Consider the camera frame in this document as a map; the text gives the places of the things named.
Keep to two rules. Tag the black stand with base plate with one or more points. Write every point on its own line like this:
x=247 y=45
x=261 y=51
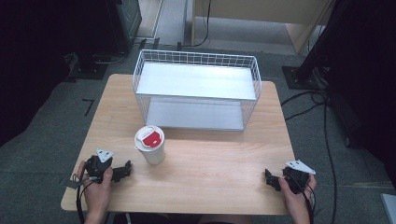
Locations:
x=314 y=62

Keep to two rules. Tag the white cup with red-labelled lid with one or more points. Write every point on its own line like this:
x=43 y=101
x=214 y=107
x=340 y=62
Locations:
x=153 y=154

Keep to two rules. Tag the person's right hand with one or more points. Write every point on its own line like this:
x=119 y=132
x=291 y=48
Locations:
x=294 y=199

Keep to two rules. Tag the beige wooden furniture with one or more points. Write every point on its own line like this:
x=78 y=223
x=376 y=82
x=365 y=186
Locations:
x=264 y=12

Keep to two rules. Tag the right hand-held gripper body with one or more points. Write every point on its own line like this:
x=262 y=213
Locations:
x=297 y=177

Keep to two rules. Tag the person's left hand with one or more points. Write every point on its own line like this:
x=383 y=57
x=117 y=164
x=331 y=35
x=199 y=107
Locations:
x=97 y=194

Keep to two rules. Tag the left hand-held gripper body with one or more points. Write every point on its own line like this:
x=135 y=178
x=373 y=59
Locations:
x=97 y=166

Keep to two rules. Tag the pale grey box corner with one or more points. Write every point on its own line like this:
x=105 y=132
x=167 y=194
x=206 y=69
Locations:
x=389 y=208

